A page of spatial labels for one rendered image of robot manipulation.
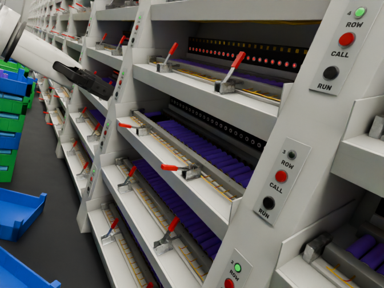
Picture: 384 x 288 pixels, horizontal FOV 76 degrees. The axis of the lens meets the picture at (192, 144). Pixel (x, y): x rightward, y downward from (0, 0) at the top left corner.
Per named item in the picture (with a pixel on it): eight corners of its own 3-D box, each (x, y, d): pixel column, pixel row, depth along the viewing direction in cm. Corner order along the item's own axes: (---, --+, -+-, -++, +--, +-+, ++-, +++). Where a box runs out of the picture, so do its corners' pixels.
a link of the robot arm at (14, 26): (-18, 50, 42) (3, 60, 44) (-24, 55, 35) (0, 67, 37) (4, 6, 41) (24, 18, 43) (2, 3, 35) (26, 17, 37)
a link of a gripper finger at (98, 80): (72, 83, 44) (106, 100, 48) (75, 87, 41) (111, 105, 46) (80, 67, 43) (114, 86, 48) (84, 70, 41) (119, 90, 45)
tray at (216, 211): (226, 246, 43) (232, 202, 39) (116, 130, 88) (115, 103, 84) (297, 209, 53) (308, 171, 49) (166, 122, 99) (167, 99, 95)
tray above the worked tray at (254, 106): (272, 144, 39) (292, 51, 33) (132, 77, 84) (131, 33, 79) (340, 126, 49) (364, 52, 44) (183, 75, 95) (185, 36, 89)
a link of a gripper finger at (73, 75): (44, 62, 43) (76, 78, 47) (52, 70, 37) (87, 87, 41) (48, 55, 43) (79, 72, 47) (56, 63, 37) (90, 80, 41)
